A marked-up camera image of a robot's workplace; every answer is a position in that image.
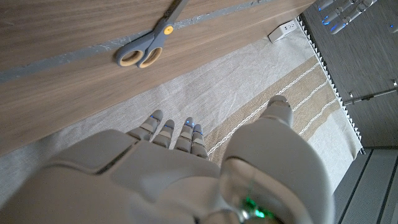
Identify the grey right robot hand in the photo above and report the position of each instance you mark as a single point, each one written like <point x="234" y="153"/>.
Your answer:
<point x="155" y="180"/>

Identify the beige striped curtain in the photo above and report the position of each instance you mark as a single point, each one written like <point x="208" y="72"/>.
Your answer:
<point x="217" y="90"/>

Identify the grey tape outline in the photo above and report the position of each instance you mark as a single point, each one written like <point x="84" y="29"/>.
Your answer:
<point x="93" y="49"/>

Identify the white power strip box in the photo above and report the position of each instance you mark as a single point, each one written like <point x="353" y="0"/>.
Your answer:
<point x="283" y="30"/>

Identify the dark textured door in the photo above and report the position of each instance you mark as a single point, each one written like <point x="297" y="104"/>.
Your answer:
<point x="367" y="62"/>

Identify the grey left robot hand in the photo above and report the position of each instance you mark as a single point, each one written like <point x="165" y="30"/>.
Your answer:
<point x="348" y="14"/>

